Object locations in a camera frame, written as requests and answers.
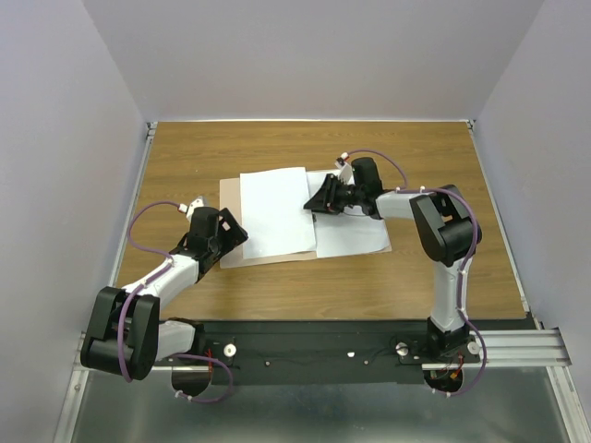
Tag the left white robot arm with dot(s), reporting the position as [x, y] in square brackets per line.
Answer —
[125, 335]

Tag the white paper sheet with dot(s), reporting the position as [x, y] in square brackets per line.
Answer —
[348, 234]
[272, 213]

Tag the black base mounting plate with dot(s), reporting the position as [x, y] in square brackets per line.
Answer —
[273, 352]

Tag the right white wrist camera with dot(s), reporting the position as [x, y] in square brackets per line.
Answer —
[345, 170]

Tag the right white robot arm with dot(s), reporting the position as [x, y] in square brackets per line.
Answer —
[446, 227]

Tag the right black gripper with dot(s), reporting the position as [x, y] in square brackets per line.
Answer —
[324, 200]

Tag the beige paper folder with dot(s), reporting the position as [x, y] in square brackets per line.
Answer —
[230, 198]

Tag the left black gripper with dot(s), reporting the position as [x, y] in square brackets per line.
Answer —
[234, 236]

